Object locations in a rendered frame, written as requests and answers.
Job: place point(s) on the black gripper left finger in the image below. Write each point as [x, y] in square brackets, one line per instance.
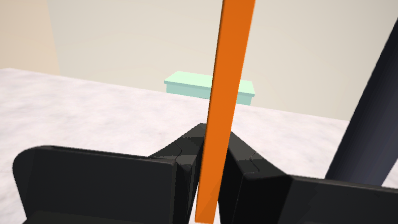
[155, 189]

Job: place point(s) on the orange bar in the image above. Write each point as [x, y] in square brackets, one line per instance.
[235, 22]

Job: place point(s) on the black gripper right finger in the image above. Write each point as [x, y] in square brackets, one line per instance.
[254, 191]

